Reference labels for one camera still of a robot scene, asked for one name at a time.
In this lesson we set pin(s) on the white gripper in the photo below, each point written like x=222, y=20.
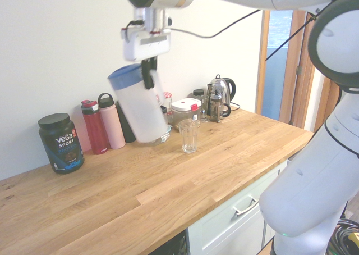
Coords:
x=148, y=45

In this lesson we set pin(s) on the translucent pitcher blue lid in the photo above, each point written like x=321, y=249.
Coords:
x=140, y=114

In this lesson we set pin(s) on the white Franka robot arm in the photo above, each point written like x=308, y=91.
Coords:
x=308, y=168

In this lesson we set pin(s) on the pink water bottle black cap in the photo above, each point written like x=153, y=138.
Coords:
x=112, y=125

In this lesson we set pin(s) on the red water bottle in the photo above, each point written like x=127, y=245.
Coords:
x=95, y=131

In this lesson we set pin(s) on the tall jar red checkered lid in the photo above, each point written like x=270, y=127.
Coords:
x=167, y=95

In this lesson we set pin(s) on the cereal container white red lid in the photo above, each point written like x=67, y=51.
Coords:
x=185, y=106

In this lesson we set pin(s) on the small jar red checkered lid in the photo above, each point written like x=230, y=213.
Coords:
x=169, y=118

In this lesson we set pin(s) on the jar with black lid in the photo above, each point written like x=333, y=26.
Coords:
x=198, y=92

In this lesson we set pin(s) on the black shaker bottle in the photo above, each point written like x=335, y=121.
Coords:
x=126, y=128

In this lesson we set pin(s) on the clear glass mug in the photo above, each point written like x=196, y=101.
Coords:
x=204, y=111

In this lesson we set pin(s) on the glass container teal clip lid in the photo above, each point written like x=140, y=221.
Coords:
x=165, y=136

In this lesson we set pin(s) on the stainless steel electric kettle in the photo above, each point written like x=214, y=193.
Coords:
x=224, y=86

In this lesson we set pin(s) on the glass french press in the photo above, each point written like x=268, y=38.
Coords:
x=217, y=106

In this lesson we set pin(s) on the clear drinking glass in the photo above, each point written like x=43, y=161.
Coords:
x=189, y=137

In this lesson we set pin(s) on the black protein powder tub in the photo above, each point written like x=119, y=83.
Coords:
x=61, y=145

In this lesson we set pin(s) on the white cabinet drawer front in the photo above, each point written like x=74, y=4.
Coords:
x=218, y=229

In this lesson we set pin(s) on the black steel dishwasher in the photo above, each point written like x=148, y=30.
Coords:
x=174, y=246

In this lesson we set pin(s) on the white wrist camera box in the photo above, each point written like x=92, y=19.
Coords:
x=139, y=14

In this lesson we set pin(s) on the wooden door frame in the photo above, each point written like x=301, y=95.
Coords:
x=297, y=83

